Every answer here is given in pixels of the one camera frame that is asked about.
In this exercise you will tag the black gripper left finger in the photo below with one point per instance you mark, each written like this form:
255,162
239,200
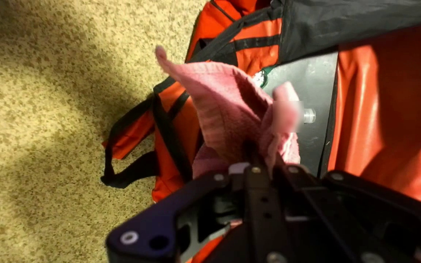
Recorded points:
237,168

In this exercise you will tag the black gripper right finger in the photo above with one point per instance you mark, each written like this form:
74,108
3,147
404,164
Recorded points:
288,169

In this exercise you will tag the pink red towel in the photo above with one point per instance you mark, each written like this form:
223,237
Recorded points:
236,117

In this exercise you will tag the green labelled plastic bottle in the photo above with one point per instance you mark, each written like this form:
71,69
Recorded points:
269,77

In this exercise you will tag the orange and black backpack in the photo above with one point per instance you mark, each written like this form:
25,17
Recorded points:
359,66

